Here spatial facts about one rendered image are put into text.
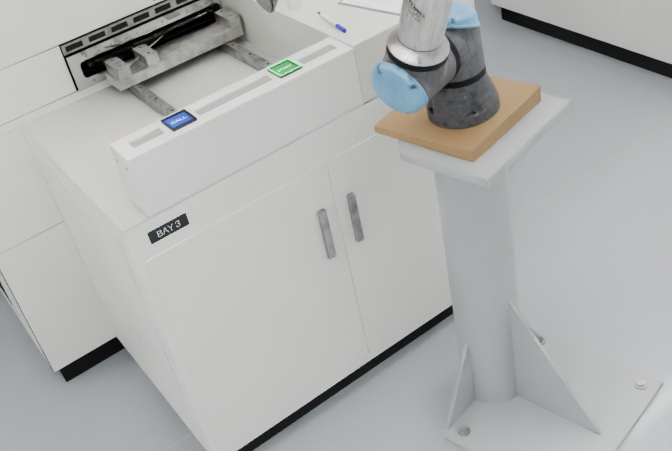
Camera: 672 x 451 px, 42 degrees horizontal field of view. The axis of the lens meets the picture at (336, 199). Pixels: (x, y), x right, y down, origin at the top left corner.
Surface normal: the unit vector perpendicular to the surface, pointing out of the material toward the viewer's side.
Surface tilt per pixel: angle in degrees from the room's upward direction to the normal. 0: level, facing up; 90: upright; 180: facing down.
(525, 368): 90
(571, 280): 0
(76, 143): 0
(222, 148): 90
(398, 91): 99
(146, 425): 0
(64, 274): 90
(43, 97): 90
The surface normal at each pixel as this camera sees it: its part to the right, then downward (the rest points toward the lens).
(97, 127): -0.18, -0.80
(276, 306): 0.58, 0.40
